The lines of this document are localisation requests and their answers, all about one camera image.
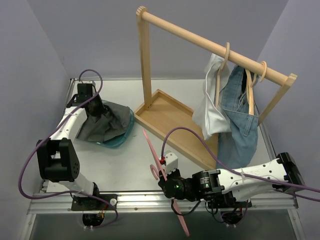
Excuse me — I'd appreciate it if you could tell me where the grey pleated skirt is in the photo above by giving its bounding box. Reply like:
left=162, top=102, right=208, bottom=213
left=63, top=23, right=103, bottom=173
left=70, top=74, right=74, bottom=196
left=77, top=101, right=131, bottom=143

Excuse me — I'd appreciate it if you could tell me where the pink plastic hanger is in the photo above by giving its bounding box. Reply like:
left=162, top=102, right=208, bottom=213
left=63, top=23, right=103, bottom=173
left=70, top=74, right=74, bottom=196
left=142, top=128, right=190, bottom=237

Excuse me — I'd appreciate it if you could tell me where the white garment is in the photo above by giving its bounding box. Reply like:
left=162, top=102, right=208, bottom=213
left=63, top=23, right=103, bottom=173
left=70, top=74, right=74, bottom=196
left=192, top=54, right=231, bottom=140

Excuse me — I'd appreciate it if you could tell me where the beige hanger of white garment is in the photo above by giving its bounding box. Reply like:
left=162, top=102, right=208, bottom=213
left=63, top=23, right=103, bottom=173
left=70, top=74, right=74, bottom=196
left=214, top=41, right=231, bottom=110

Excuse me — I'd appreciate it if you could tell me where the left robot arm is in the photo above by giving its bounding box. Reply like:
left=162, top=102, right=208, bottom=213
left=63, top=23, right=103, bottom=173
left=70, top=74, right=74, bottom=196
left=36, top=81, right=107, bottom=210

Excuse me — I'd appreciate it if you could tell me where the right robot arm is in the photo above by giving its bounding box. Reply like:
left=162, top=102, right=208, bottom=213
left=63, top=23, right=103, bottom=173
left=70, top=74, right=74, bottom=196
left=158, top=152, right=304, bottom=207

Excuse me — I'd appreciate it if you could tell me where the beige hanger of denim skirt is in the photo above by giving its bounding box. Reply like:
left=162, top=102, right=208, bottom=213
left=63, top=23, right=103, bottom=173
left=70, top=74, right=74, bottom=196
left=245, top=61, right=268, bottom=115

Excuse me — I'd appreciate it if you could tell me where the teal plastic basin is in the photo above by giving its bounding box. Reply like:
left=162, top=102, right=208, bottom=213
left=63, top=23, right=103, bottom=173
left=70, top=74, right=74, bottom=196
left=94, top=100, right=135, bottom=149

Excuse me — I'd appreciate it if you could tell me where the wooden clothes rack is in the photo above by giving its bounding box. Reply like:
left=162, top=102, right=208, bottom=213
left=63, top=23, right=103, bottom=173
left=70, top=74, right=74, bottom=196
left=133, top=6, right=298, bottom=169

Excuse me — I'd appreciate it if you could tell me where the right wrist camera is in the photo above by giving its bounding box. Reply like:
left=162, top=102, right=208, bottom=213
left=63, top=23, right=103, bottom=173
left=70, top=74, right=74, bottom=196
left=160, top=151, right=178, bottom=175

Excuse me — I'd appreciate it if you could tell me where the aluminium mounting rail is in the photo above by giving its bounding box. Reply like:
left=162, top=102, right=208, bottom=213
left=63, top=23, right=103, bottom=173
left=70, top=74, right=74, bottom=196
left=27, top=191, right=298, bottom=214

